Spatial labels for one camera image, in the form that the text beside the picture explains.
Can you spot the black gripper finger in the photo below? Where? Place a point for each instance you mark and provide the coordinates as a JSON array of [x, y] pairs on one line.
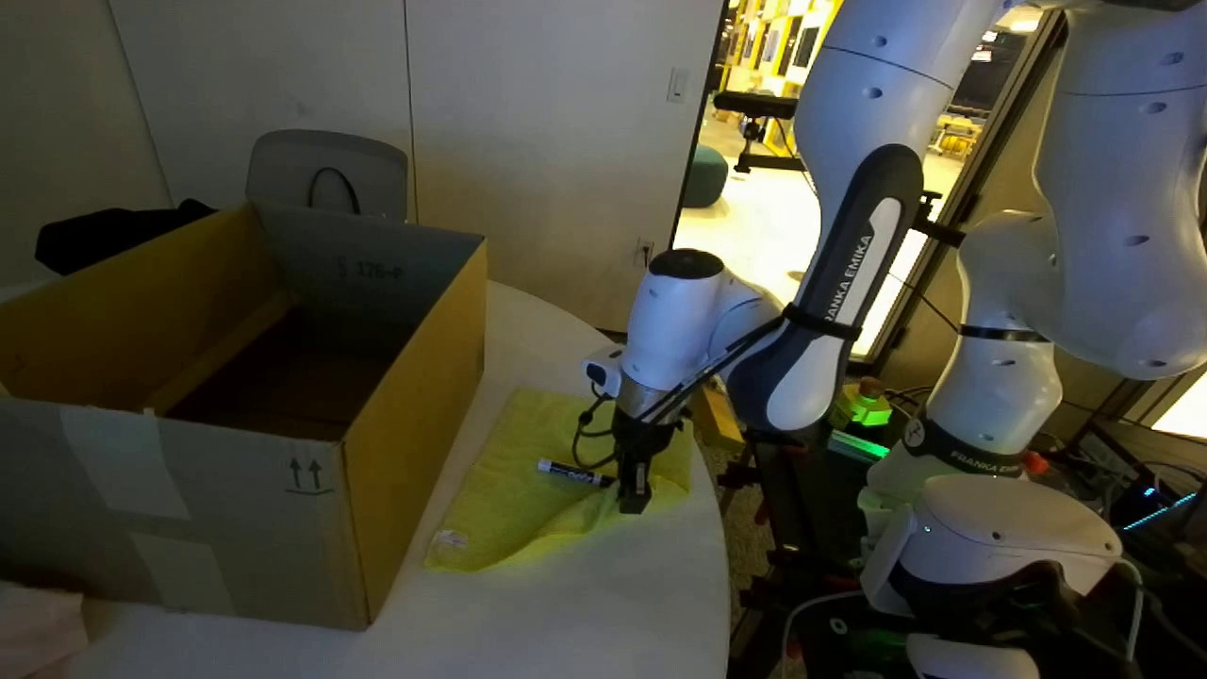
[[634, 488]]

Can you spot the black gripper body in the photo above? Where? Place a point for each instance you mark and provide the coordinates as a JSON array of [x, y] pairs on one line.
[[638, 442]]

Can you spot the black white marker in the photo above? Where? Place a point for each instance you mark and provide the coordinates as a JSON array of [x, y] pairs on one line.
[[572, 473]]

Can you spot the yellow microfiber towel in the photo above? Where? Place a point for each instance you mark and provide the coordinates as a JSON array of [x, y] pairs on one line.
[[513, 507]]

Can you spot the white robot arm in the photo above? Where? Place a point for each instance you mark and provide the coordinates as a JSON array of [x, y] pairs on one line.
[[986, 573]]

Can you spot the open cardboard box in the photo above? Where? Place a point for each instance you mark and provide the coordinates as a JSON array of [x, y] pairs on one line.
[[242, 415]]

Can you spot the black equipment cart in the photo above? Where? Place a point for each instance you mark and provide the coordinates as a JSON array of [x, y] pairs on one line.
[[806, 613]]

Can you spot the green lit device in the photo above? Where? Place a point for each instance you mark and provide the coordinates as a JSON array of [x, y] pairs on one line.
[[857, 425]]

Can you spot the grey chair backrest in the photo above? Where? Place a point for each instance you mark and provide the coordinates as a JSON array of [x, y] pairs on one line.
[[330, 171]]

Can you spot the black cloth bag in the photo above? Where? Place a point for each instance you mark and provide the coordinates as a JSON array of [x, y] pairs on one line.
[[77, 244]]

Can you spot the white pink cloth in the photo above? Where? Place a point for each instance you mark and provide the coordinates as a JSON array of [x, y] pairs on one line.
[[41, 633]]

